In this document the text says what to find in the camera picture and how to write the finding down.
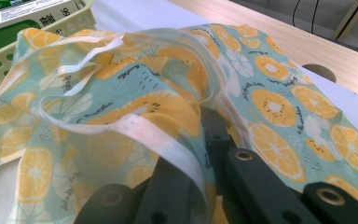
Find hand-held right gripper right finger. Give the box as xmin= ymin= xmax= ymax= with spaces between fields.
xmin=200 ymin=106 xmax=322 ymax=224

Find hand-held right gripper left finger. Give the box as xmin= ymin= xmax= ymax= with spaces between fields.
xmin=133 ymin=157 xmax=198 ymax=224

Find orange slice print cloth bag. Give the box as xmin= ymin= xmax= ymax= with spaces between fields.
xmin=0 ymin=22 xmax=358 ymax=224

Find pale yellow plastic basket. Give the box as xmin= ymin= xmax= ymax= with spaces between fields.
xmin=0 ymin=0 xmax=98 ymax=105

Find long green and white box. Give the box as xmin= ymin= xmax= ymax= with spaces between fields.
xmin=0 ymin=0 xmax=80 ymax=59

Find hanging black cable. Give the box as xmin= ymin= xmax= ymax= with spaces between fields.
xmin=292 ymin=0 xmax=320 ymax=26

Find beige wooden post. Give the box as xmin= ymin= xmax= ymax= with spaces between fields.
xmin=332 ymin=0 xmax=358 ymax=40

